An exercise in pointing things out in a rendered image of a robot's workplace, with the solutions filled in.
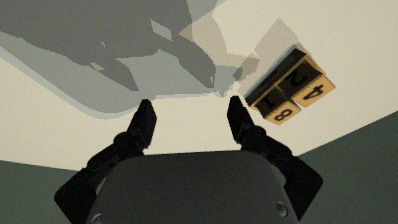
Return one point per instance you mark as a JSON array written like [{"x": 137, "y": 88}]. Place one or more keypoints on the dark brown calendar tray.
[{"x": 291, "y": 62}]

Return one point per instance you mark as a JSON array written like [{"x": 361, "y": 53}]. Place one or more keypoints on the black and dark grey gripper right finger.
[{"x": 302, "y": 182}]

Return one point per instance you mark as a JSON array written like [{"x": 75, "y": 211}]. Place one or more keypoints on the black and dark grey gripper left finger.
[{"x": 76, "y": 197}]

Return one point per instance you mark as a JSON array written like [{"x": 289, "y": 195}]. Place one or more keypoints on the wooden number cube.
[
  {"x": 305, "y": 85},
  {"x": 277, "y": 107}
]

